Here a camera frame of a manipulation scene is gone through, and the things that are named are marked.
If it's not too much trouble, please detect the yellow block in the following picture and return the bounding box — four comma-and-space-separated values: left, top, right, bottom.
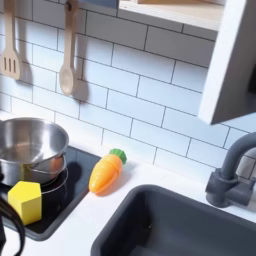
7, 180, 44, 227

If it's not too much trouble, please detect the orange toy carrot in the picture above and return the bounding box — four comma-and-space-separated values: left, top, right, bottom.
87, 147, 128, 196

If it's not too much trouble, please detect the wooden spoon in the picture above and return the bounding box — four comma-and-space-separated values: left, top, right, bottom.
58, 0, 81, 97

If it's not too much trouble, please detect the black toy stove top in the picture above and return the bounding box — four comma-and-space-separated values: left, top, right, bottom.
0, 144, 102, 242

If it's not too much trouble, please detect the steel pot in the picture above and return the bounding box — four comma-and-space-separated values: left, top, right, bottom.
0, 116, 71, 188

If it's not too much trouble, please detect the dark grey sink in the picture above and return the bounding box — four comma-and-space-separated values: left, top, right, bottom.
90, 183, 256, 256

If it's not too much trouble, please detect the dark grey tap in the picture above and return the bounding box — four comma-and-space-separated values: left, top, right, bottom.
204, 131, 256, 209

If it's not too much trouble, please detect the slotted wooden spatula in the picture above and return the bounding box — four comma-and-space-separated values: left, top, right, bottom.
0, 0, 23, 81

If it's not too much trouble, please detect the thin black cable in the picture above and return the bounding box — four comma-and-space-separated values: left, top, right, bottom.
0, 196, 27, 256

